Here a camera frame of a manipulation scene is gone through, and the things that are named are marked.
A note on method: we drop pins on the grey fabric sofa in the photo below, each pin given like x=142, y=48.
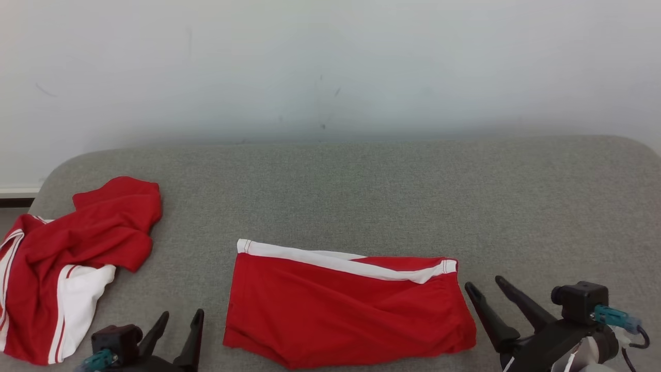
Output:
x=361, y=196

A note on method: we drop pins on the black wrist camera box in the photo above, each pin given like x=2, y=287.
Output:
x=116, y=341
x=581, y=302

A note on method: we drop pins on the teal left camera connector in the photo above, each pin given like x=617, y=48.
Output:
x=98, y=360

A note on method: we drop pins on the teal right camera connector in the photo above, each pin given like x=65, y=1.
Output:
x=617, y=318

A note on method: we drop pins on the red basketball jersey white trim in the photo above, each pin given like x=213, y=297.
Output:
x=77, y=243

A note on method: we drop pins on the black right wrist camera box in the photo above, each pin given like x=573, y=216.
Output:
x=581, y=302

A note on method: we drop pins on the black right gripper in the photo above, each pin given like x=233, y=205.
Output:
x=542, y=346

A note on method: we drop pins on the teal camera connector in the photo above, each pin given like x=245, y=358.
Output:
x=617, y=318
x=98, y=360

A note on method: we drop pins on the red shorts with white stripes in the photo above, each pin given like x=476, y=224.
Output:
x=335, y=310

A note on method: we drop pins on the white wall baseboard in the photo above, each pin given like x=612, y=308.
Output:
x=18, y=191

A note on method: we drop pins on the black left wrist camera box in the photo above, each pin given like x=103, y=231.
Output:
x=116, y=341

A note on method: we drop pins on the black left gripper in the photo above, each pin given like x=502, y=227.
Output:
x=160, y=366

